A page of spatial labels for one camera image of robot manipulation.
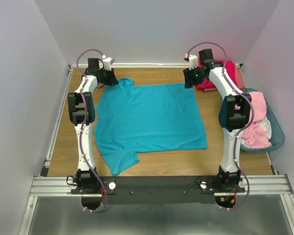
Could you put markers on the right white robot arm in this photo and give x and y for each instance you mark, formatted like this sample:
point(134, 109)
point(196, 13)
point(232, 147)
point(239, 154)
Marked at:
point(229, 174)

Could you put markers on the aluminium rail frame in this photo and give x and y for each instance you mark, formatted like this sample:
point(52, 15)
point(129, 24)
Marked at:
point(269, 210)

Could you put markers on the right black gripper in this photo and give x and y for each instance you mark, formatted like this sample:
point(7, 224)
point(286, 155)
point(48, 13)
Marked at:
point(187, 75)

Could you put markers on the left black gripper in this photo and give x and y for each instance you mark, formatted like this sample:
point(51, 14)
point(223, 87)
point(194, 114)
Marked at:
point(111, 80)

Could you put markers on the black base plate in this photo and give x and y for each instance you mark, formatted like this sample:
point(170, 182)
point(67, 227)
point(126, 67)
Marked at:
point(155, 190)

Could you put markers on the pink t shirt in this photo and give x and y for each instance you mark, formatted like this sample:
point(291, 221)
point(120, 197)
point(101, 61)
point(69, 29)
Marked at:
point(250, 138)

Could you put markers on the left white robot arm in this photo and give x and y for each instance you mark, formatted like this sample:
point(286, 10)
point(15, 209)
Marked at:
point(82, 115)

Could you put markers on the folded magenta t shirt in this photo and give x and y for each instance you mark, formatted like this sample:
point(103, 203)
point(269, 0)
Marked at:
point(207, 84)

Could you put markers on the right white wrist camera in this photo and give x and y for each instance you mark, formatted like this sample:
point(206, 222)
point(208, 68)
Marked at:
point(192, 61)

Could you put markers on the teal t shirt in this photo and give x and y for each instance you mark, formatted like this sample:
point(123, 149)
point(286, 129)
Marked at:
point(147, 118)

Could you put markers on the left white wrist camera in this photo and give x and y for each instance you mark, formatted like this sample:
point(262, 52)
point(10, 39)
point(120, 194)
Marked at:
point(107, 62)

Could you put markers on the teal plastic basket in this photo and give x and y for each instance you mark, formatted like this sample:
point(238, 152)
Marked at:
point(274, 132)

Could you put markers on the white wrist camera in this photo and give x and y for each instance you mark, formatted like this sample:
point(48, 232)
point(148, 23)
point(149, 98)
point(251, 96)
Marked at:
point(107, 62)
point(192, 61)

